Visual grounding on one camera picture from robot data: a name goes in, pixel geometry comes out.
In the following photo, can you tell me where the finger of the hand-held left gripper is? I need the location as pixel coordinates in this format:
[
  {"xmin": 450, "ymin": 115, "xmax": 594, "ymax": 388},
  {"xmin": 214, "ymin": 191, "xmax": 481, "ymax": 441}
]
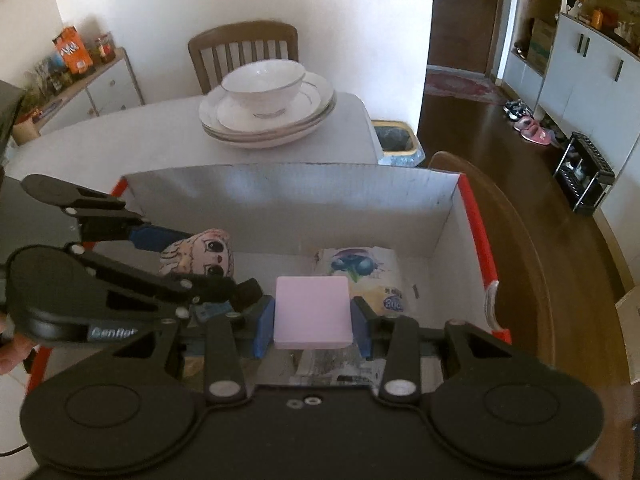
[
  {"xmin": 67, "ymin": 242, "xmax": 263, "ymax": 318},
  {"xmin": 21, "ymin": 174, "xmax": 193, "ymax": 251}
]

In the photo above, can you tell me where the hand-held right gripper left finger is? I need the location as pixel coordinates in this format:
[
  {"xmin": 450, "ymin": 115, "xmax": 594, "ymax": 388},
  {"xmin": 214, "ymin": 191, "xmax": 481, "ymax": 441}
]
[{"xmin": 107, "ymin": 296, "xmax": 276, "ymax": 405}]

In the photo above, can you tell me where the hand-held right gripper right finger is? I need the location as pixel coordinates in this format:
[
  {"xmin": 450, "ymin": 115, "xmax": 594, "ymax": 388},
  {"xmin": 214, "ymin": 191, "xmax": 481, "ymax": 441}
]
[{"xmin": 351, "ymin": 297, "xmax": 518, "ymax": 405}]

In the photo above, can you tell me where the bread packet with blueberry print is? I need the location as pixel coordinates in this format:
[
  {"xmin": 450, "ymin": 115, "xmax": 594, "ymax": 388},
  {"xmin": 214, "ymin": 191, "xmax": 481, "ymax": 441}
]
[{"xmin": 314, "ymin": 246, "xmax": 418, "ymax": 318}]

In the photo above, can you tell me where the pink sticky note pad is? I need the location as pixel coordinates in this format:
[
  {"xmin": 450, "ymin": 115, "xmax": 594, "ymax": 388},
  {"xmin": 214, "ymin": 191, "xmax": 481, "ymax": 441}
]
[{"xmin": 273, "ymin": 275, "xmax": 353, "ymax": 350}]

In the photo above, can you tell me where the red cardboard box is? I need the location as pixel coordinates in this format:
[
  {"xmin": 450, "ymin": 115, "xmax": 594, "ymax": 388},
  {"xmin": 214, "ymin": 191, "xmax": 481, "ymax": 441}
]
[{"xmin": 27, "ymin": 162, "xmax": 513, "ymax": 391}]

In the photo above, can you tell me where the patterned desktop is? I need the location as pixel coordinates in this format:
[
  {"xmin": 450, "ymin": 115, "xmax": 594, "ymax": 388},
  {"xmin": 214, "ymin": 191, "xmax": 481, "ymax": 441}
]
[{"xmin": 0, "ymin": 91, "xmax": 379, "ymax": 456}]

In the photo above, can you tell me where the person's left hand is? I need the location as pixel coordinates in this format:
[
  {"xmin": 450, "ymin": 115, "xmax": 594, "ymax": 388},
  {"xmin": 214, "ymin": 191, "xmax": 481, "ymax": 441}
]
[{"xmin": 0, "ymin": 332, "xmax": 33, "ymax": 376}]

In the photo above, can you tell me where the white plate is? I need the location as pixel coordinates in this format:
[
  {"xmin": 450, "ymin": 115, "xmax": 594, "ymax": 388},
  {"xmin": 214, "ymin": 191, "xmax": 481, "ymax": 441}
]
[
  {"xmin": 198, "ymin": 71, "xmax": 336, "ymax": 133},
  {"xmin": 200, "ymin": 105, "xmax": 337, "ymax": 150}
]

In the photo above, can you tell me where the white sideboard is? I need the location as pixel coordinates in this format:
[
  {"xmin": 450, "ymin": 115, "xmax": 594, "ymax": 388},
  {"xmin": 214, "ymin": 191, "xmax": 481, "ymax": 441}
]
[{"xmin": 30, "ymin": 47, "xmax": 146, "ymax": 136}]

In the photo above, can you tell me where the beige cup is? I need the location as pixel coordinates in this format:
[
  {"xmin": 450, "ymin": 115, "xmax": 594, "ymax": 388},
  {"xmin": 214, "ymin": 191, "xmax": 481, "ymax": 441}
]
[{"xmin": 12, "ymin": 119, "xmax": 41, "ymax": 147}]

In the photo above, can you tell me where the white bowl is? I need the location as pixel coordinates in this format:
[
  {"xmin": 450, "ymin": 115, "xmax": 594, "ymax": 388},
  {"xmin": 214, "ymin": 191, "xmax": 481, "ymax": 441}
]
[{"xmin": 221, "ymin": 59, "xmax": 307, "ymax": 120}]

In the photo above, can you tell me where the trash bin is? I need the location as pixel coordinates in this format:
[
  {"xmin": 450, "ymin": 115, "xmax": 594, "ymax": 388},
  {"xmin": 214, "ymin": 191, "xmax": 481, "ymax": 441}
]
[{"xmin": 370, "ymin": 120, "xmax": 425, "ymax": 167}]

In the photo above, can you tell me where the red jar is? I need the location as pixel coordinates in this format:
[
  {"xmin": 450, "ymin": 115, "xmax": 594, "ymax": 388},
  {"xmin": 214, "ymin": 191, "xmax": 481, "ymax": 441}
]
[{"xmin": 94, "ymin": 32, "xmax": 117, "ymax": 64}]

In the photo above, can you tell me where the orange carton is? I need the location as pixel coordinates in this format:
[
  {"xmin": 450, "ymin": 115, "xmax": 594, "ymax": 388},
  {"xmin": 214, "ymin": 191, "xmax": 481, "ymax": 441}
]
[{"xmin": 52, "ymin": 25, "xmax": 96, "ymax": 77}]

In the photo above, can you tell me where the wooden chair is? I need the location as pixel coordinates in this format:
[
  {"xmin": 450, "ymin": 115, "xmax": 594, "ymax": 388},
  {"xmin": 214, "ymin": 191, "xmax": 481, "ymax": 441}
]
[{"xmin": 187, "ymin": 21, "xmax": 300, "ymax": 95}]

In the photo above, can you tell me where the red rug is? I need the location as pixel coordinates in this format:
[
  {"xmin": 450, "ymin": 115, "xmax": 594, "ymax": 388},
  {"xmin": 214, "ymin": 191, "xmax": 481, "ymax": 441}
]
[{"xmin": 425, "ymin": 70, "xmax": 503, "ymax": 103}]

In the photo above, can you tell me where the black shoe rack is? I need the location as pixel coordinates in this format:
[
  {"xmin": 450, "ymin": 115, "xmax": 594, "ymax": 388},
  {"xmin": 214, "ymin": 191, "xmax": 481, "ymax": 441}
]
[{"xmin": 552, "ymin": 131, "xmax": 616, "ymax": 217}]

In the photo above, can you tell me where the dark wooden door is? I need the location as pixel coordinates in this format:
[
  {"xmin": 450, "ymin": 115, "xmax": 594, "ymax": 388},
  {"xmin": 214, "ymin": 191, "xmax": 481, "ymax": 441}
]
[{"xmin": 432, "ymin": 0, "xmax": 506, "ymax": 76}]

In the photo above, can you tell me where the white cabinet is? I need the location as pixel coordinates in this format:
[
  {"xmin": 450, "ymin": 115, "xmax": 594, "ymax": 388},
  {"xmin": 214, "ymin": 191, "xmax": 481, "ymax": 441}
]
[{"xmin": 537, "ymin": 12, "xmax": 640, "ymax": 221}]

